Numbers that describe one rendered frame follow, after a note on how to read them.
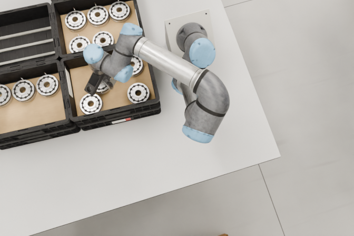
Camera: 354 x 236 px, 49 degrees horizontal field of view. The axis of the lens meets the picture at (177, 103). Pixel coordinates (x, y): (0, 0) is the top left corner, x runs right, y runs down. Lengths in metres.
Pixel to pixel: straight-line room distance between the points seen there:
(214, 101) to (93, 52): 0.50
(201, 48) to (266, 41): 1.28
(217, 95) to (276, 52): 1.61
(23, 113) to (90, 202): 0.51
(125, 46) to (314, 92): 1.71
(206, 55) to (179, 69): 0.35
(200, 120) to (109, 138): 0.69
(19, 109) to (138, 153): 0.59
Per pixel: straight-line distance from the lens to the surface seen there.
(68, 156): 1.95
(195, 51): 1.67
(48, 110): 1.88
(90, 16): 1.98
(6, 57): 2.05
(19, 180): 2.00
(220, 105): 1.32
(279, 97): 2.77
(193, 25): 1.84
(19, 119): 1.92
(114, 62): 1.47
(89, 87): 1.67
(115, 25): 1.97
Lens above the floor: 2.55
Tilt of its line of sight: 74 degrees down
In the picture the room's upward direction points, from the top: straight up
